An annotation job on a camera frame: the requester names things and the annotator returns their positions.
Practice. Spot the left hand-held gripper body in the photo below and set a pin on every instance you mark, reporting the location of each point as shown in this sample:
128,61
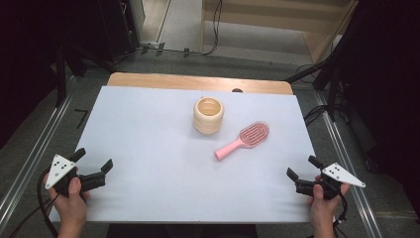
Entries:
59,170

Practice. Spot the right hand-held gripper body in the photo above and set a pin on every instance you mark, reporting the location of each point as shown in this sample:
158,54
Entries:
340,174

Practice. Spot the pink hairbrush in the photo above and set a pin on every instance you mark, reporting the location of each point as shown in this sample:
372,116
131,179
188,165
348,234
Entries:
228,149

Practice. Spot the cream ribbed cup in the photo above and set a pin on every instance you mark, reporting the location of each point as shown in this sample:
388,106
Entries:
208,125

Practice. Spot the person's left hand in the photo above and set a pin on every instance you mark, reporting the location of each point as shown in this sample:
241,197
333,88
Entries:
71,208

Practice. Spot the person's right hand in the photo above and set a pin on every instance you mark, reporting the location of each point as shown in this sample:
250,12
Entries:
323,211

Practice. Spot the white board sheet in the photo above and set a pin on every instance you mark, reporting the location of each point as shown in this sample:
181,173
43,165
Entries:
148,165

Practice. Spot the black metal stand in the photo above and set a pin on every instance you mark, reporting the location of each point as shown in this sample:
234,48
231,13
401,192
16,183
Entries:
332,89
61,79

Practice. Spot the black cabinet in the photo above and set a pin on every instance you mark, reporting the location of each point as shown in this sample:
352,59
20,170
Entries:
119,26

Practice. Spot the light wooden furniture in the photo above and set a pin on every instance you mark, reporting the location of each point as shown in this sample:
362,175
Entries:
274,20

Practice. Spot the metal floor rail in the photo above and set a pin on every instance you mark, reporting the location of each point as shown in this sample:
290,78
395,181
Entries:
29,165
350,172

